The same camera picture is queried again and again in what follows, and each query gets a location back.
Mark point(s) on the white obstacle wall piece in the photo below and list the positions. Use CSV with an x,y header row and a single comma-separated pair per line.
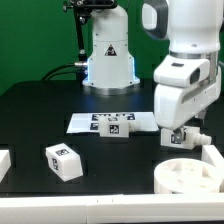
x,y
212,156
5,163

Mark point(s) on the white obstacle wall left piece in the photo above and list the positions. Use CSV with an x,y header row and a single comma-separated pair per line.
x,y
5,163

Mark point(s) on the white paper with tags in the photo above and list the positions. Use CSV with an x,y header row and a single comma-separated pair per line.
x,y
88,122

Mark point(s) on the white front rail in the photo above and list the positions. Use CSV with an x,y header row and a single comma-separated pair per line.
x,y
122,209

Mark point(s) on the white obstacle wall right piece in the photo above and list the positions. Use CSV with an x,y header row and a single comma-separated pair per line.
x,y
212,156

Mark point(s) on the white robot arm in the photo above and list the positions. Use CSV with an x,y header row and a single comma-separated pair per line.
x,y
192,28

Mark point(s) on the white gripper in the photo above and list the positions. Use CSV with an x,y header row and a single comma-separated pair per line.
x,y
184,88

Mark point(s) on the black camera stand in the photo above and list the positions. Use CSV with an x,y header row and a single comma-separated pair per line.
x,y
82,10

